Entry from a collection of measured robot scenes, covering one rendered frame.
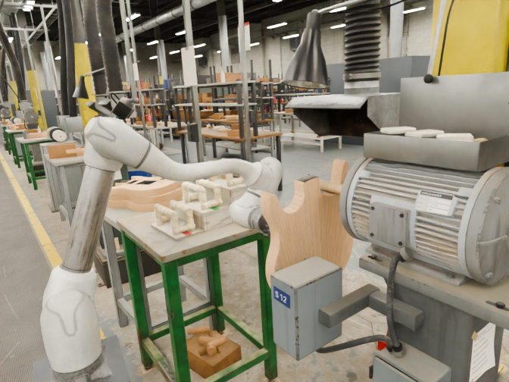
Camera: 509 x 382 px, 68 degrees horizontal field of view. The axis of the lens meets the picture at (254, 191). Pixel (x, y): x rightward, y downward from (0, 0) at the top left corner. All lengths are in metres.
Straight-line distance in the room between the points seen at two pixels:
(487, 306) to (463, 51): 1.26
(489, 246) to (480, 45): 1.18
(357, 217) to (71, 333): 0.90
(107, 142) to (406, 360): 1.00
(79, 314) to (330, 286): 0.77
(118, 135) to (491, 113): 0.99
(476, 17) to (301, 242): 1.22
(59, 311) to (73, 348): 0.12
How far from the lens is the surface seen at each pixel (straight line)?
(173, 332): 1.78
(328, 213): 1.22
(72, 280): 1.48
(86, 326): 1.34
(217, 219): 1.82
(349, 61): 1.18
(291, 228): 1.12
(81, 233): 1.45
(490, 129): 1.02
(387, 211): 0.92
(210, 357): 2.33
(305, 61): 1.08
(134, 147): 1.23
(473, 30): 1.93
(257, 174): 1.42
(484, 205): 0.85
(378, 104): 1.11
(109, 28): 3.25
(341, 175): 1.22
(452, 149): 0.89
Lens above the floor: 1.57
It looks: 15 degrees down
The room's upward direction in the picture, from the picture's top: 3 degrees counter-clockwise
